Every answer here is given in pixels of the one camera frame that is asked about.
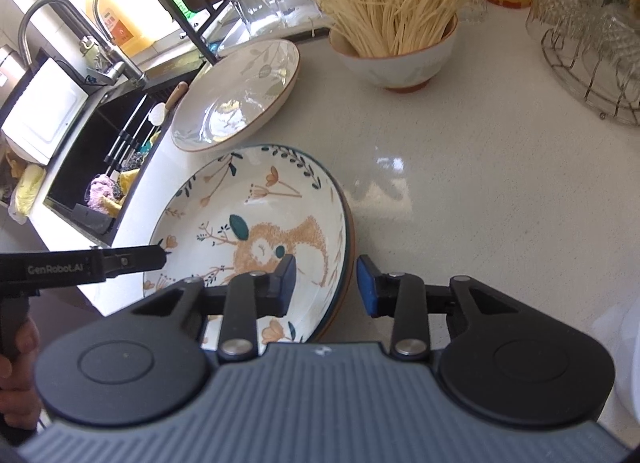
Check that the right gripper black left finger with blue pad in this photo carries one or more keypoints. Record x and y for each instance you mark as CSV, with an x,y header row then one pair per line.
x,y
186,305

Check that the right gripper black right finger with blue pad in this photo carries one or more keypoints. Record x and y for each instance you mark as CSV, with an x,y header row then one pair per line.
x,y
410,302

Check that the floral fox pattern plate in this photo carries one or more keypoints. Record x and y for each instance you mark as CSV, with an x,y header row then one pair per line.
x,y
246,210

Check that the leaf pattern cream plate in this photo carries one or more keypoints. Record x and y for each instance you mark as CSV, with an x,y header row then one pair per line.
x,y
233,99

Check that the black kitchen sink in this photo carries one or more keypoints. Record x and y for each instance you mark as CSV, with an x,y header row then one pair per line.
x,y
117,137

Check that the steel kitchen faucet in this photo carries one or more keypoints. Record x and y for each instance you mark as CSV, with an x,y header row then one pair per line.
x,y
58,26

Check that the person's left hand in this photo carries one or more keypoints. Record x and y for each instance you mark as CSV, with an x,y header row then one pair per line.
x,y
20,404

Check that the white cutting board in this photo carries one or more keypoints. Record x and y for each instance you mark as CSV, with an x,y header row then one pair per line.
x,y
41,117

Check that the ceramic bowl holding noodles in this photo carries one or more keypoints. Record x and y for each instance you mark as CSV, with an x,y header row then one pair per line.
x,y
400,74

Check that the clear drinking glass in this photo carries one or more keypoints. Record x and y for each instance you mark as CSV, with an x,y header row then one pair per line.
x,y
257,16

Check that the upturned crystal glass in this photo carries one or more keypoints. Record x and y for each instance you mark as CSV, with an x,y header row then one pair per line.
x,y
566,20

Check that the wire glass rack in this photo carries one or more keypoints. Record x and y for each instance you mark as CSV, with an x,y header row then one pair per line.
x,y
609,90

